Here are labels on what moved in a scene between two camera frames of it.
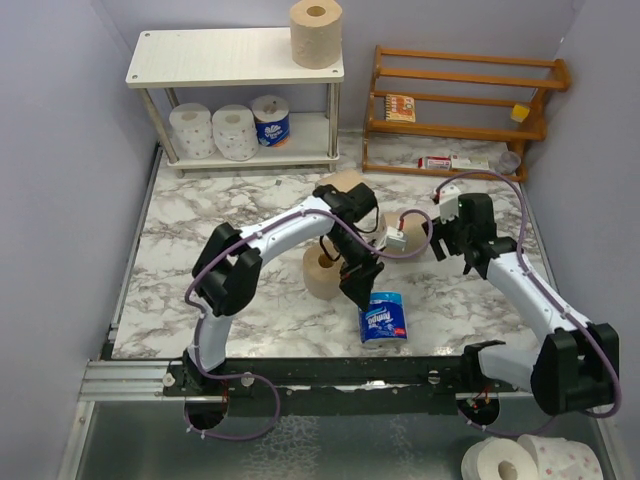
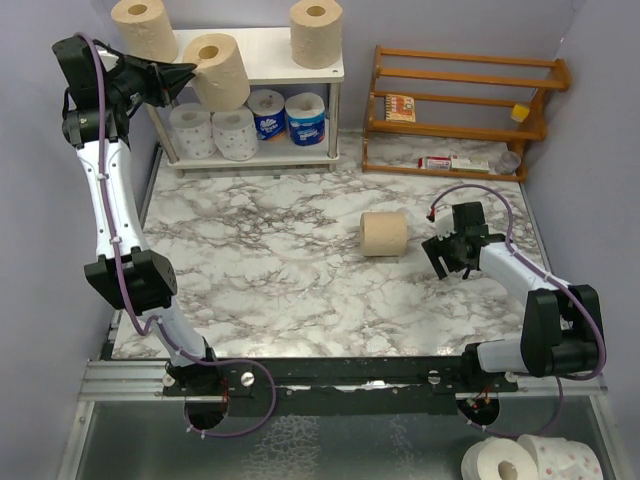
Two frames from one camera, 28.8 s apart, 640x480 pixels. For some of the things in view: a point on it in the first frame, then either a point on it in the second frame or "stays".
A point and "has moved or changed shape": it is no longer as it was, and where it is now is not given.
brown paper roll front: (322, 277) to (146, 30)
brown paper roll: (342, 180) to (220, 80)
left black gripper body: (352, 254) to (133, 81)
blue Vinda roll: (272, 120) has moved or changed shape
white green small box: (473, 162) stays
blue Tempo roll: (385, 318) to (306, 118)
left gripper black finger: (358, 282) to (173, 76)
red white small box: (435, 162) stays
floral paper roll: (561, 459) stays
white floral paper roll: (191, 131) stays
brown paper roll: (316, 33) stays
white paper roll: (481, 460) stays
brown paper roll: (417, 237) has moved or changed shape
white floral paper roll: (235, 133) stays
